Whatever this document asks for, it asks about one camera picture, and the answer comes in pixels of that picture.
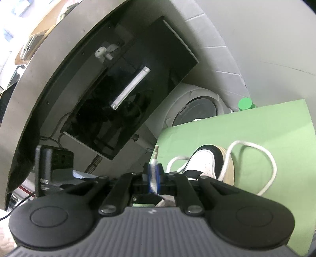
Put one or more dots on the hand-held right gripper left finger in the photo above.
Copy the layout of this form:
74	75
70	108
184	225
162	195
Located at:
148	178

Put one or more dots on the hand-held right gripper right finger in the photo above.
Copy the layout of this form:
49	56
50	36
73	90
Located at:
159	178

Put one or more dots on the white and black sneaker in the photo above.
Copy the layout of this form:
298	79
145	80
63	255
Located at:
205	160

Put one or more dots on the white shoelace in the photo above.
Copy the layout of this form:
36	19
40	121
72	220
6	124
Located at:
272	163

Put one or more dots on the threaded metal rod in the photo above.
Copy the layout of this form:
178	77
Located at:
93	164

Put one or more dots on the green mat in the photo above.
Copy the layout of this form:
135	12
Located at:
259	138

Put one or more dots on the green bottle cap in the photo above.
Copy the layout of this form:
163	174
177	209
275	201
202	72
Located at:
245	103

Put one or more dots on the smartphone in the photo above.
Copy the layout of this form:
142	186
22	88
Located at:
29	45

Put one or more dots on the white plastic hook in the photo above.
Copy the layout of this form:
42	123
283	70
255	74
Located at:
102	52

